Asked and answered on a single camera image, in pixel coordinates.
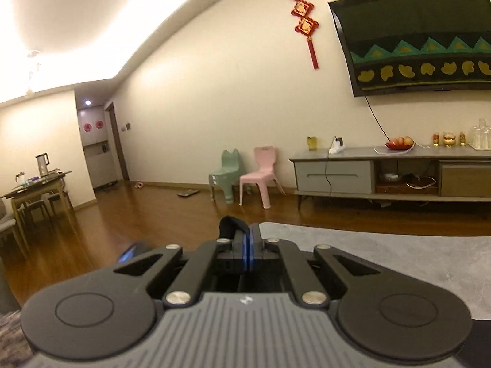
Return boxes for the wooden dining table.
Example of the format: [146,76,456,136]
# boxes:
[2,171,75,258]

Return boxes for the white power strip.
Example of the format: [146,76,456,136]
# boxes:
[328,136,345,155]

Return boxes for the clear glass cups set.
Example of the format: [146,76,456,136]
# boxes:
[468,119,491,150]

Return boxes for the long grey TV cabinet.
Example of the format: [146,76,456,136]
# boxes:
[290,146,490,203]

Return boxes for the dark dining chair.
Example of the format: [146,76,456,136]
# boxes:
[1,199,28,259]

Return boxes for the black garment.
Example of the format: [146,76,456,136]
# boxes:
[216,215,250,247]

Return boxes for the yellow cup on cabinet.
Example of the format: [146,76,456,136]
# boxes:
[307,136,318,151]

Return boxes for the red Chinese knot decoration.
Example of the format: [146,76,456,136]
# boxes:
[290,0,319,70]

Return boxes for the green plastic child chair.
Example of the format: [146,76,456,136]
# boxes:
[208,149,246,204]

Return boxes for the gold ornament jars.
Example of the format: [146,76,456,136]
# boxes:
[433,132,467,148]

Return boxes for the wall television with cloth cover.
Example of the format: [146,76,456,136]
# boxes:
[329,0,490,96]

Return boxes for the electric kettle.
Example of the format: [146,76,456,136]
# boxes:
[35,153,50,177]

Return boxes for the red fruit plate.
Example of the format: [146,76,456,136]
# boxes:
[385,136,415,151]

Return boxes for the pink plastic child chair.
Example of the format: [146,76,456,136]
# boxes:
[239,145,286,209]

